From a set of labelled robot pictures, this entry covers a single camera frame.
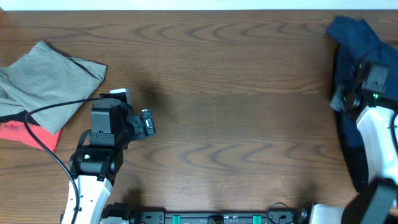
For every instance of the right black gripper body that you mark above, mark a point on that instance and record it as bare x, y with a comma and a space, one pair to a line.
337, 101

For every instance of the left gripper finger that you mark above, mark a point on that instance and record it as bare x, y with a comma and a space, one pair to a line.
148, 120
122, 94

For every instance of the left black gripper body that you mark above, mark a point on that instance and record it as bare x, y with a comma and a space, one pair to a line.
147, 122

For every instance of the navy blue shorts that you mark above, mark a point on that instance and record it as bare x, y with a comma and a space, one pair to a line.
357, 43

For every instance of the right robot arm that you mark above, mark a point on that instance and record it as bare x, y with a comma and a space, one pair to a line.
375, 115

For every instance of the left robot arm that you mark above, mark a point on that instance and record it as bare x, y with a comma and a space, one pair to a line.
99, 157

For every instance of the folded khaki shorts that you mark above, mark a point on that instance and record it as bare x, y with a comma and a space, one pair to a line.
45, 77

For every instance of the folded black garment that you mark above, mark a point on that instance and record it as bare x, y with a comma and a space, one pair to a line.
20, 117

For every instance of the folded red garment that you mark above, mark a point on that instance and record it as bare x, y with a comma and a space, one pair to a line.
16, 131

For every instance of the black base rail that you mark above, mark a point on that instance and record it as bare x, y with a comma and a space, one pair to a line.
214, 217

